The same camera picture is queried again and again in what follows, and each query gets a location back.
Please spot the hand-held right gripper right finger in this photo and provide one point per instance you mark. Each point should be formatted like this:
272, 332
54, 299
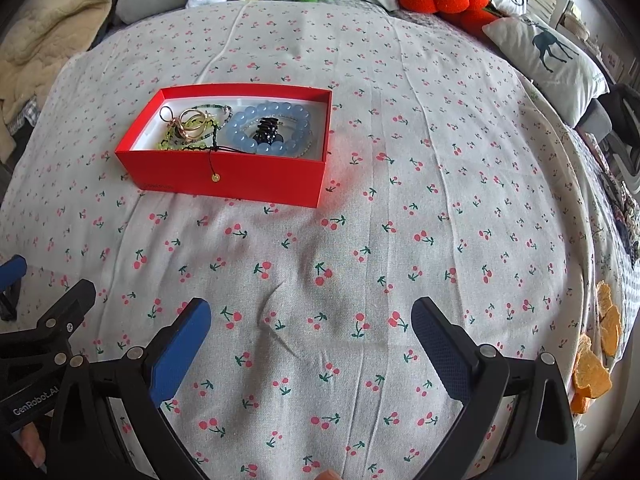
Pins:
440, 350

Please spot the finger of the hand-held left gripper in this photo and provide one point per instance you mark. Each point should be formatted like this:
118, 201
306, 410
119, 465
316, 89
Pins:
12, 266
75, 296

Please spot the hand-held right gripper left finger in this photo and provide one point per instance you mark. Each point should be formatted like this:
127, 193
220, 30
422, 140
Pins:
175, 355

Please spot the red cardboard box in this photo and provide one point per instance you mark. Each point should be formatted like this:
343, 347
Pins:
225, 180

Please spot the black hair clip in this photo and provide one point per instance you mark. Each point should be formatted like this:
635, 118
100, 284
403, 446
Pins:
265, 127

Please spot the person's left hand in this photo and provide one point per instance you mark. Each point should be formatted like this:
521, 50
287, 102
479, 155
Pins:
34, 445

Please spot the person's right hand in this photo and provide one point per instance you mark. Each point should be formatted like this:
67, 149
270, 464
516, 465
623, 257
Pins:
328, 475

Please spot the cherry print bed sheet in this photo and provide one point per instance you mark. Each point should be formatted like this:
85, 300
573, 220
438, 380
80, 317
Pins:
450, 210

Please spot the orange peel piece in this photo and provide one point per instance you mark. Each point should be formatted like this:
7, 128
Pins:
611, 325
590, 370
580, 402

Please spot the beige quilted blanket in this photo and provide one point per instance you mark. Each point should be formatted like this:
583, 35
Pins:
45, 60

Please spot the dark floral quilt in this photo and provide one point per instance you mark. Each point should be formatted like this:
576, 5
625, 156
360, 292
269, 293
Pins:
625, 205

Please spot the white pillow deer print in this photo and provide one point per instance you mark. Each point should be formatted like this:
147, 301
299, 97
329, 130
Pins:
560, 70

